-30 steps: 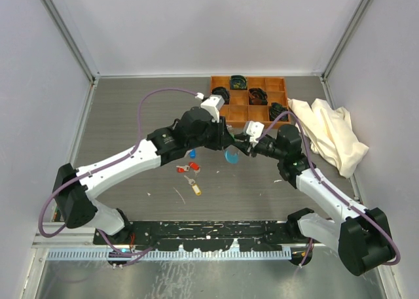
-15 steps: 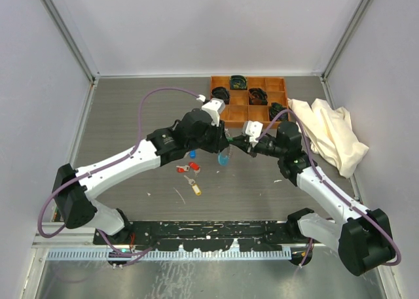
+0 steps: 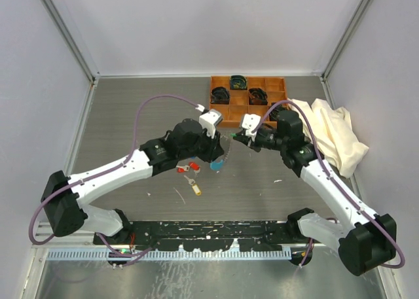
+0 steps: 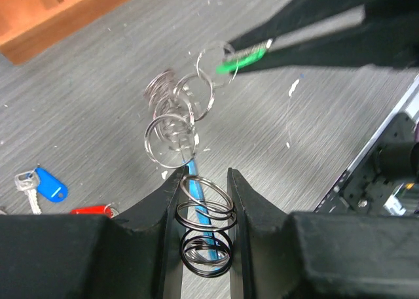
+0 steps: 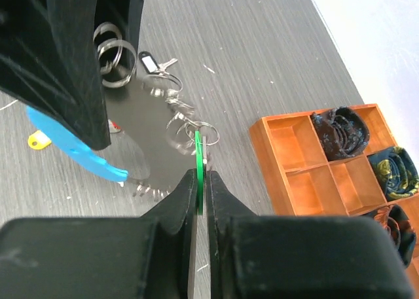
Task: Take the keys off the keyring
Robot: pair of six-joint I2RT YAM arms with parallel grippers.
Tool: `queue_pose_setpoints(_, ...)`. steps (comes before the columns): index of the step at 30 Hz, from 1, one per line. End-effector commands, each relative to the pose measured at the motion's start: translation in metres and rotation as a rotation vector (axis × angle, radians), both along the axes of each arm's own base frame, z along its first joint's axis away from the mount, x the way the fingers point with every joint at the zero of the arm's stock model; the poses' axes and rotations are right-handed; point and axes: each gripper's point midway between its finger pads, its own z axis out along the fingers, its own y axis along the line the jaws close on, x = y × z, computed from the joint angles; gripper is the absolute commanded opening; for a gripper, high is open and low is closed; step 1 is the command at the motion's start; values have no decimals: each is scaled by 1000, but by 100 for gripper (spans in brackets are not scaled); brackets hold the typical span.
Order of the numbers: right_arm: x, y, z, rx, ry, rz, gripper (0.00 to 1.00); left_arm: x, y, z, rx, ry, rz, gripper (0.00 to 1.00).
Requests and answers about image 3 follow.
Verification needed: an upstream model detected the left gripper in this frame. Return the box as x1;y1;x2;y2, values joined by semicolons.
178;125;223;163

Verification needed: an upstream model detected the blue-handled keyring with rings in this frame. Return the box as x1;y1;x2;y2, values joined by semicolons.
209;136;233;171

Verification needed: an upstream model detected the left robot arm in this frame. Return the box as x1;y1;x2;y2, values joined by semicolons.
41;119;224;244

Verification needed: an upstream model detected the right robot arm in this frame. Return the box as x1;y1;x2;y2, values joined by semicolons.
234;110;397;276

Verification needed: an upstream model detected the wooden compartment tray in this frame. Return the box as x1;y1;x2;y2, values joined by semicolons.
209;76;287;128

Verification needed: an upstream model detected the red tag key upper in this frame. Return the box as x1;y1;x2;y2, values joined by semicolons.
189;162;200;175

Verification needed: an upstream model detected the red tag key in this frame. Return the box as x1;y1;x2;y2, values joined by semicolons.
189;162;200;175
176;166;190;173

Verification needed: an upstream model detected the rolled brown belt middle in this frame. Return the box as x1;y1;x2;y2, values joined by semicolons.
248;88;268;105

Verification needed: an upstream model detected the red tag key lower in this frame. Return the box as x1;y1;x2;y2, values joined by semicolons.
176;166;190;173

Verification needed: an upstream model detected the yellow tag key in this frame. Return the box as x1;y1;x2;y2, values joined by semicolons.
184;175;202;196

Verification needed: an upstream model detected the rolled belt left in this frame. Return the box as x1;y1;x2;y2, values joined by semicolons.
210;86;230;105

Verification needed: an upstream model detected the rolled belt top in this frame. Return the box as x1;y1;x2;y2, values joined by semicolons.
229;75;247;90

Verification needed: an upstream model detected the cream cloth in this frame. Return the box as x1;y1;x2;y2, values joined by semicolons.
290;99;369;179

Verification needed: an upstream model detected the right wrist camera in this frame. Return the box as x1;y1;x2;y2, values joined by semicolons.
240;114;261;141

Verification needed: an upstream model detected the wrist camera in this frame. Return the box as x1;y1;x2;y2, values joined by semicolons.
198;109;223;139
240;114;261;141

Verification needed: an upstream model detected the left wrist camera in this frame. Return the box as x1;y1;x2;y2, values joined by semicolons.
198;109;223;139

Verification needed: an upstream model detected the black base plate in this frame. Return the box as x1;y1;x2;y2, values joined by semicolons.
93;220;309;252

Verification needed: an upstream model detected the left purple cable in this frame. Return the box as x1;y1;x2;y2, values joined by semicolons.
29;94;206;246

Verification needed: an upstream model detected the grey cable duct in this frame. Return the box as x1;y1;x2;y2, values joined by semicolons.
46;247;292;261

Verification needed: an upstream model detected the aluminium rail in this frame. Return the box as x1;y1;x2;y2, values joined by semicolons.
32;219;341;247

